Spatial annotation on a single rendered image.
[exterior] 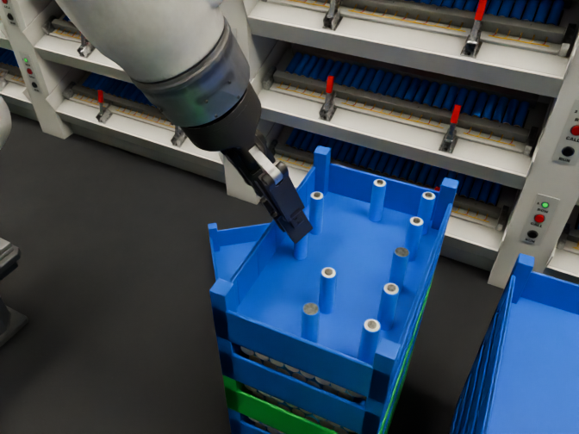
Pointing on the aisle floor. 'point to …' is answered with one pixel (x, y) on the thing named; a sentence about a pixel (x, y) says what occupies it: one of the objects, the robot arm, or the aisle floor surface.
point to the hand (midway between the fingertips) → (287, 213)
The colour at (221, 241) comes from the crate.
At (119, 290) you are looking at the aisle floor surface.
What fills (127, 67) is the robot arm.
